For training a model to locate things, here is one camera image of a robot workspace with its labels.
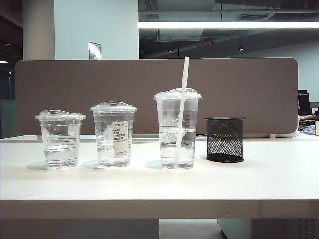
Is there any medium clear cup with label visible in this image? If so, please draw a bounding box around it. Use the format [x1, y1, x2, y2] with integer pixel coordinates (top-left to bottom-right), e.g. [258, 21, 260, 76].
[90, 101, 138, 168]

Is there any person's forearm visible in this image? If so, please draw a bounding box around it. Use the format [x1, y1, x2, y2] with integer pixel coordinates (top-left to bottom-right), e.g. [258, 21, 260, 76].
[300, 113, 319, 123]

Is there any white paper straw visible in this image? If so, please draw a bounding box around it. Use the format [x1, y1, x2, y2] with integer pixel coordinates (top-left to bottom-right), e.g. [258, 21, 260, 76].
[173, 56, 190, 169]

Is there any long ceiling light strip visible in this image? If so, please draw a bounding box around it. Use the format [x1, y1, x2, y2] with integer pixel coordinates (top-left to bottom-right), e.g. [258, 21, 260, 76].
[138, 21, 319, 29]

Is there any brown desk divider panel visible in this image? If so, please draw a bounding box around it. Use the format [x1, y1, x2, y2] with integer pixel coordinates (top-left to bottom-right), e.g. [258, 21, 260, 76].
[14, 57, 299, 137]

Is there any framed wall sign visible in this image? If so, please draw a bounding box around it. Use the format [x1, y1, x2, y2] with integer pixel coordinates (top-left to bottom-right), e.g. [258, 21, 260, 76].
[88, 41, 102, 61]

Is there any black mesh pen holder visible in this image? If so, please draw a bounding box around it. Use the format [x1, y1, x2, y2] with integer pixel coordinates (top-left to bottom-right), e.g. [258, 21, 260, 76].
[204, 116, 247, 163]

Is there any computer monitor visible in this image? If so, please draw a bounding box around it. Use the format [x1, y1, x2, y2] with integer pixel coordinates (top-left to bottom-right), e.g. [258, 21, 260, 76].
[298, 90, 312, 115]

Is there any small clear lidded cup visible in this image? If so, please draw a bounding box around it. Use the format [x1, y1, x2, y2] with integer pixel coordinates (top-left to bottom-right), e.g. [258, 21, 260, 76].
[34, 109, 87, 171]

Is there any large clear lidded cup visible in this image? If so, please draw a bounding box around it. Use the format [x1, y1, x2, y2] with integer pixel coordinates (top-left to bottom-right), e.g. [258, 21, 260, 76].
[153, 87, 202, 171]

